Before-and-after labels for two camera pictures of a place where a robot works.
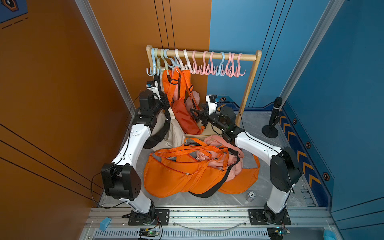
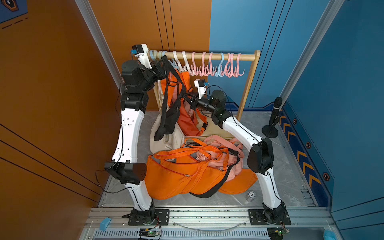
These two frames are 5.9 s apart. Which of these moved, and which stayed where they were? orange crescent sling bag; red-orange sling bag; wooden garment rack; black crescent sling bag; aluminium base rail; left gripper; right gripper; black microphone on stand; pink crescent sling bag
Moved: left gripper; right gripper; black crescent sling bag
Stayed: red-orange sling bag; black microphone on stand; aluminium base rail; pink crescent sling bag; orange crescent sling bag; wooden garment rack
